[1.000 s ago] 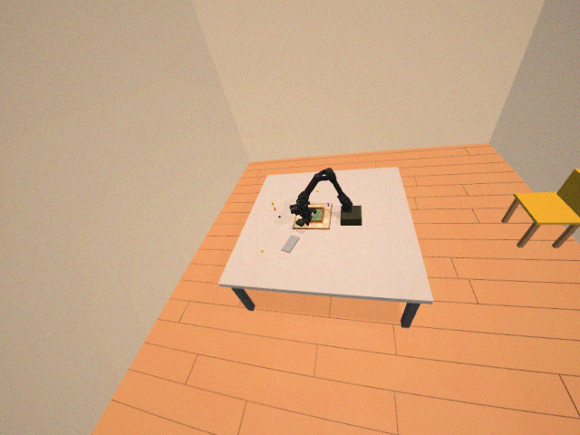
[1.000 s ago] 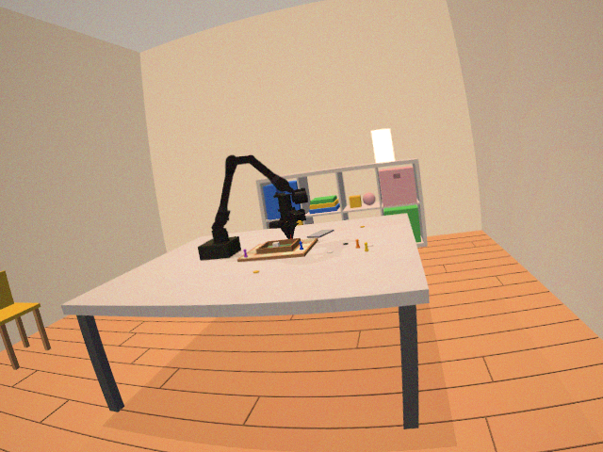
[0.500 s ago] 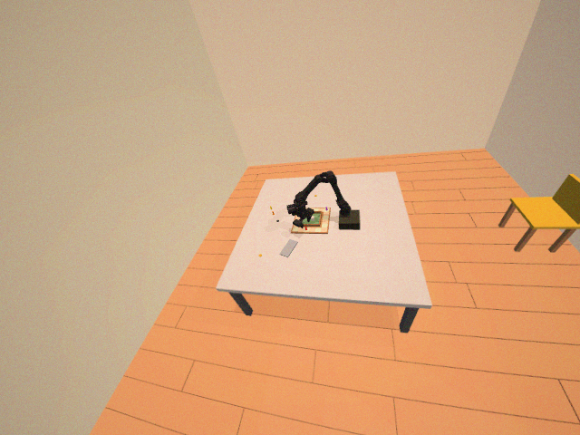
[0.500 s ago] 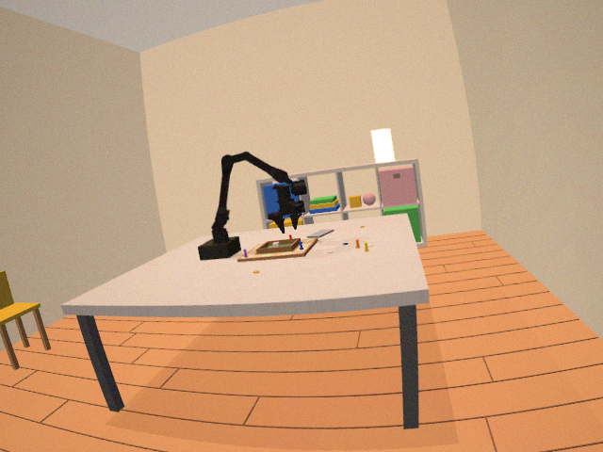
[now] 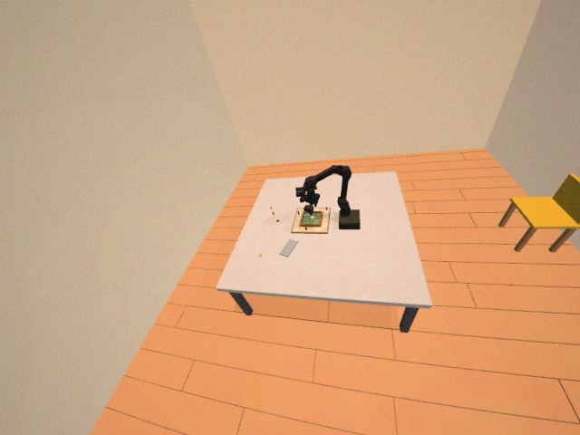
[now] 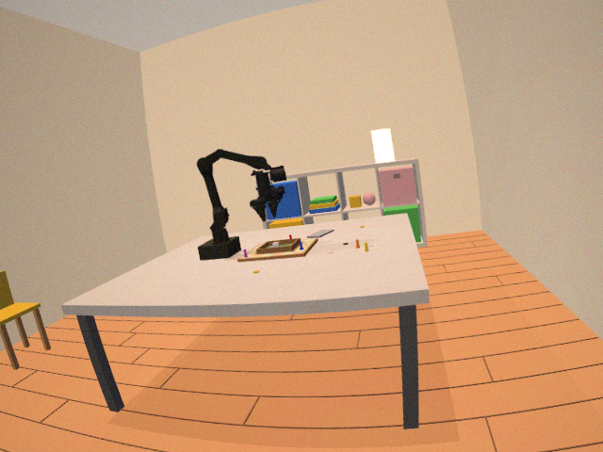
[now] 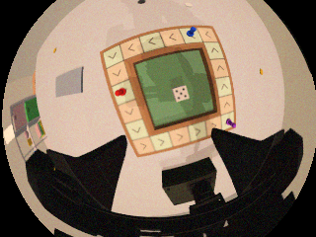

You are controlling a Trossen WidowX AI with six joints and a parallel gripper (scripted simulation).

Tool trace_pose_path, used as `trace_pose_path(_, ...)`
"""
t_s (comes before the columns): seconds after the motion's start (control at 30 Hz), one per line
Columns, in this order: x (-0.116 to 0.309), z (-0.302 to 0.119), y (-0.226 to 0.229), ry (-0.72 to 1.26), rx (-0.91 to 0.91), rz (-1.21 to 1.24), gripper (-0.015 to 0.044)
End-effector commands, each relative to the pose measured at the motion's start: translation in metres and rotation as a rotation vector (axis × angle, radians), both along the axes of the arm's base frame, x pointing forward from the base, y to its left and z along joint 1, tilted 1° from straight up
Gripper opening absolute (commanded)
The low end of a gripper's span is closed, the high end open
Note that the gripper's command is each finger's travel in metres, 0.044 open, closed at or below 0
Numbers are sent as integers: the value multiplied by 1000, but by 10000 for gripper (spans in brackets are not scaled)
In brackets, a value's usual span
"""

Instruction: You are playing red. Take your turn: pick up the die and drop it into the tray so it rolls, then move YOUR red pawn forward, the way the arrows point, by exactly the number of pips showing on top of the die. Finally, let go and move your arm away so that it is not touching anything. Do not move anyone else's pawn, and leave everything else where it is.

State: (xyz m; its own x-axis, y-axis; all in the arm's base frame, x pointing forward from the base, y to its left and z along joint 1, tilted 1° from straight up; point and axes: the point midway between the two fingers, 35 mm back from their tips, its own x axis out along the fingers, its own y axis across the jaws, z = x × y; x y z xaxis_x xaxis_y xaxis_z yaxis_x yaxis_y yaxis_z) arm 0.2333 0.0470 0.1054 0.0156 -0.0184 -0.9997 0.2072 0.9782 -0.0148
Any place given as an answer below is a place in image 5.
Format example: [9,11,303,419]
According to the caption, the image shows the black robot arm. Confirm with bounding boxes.
[295,165,352,217]

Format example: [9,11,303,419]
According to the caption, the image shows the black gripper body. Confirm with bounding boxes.
[304,193,320,212]

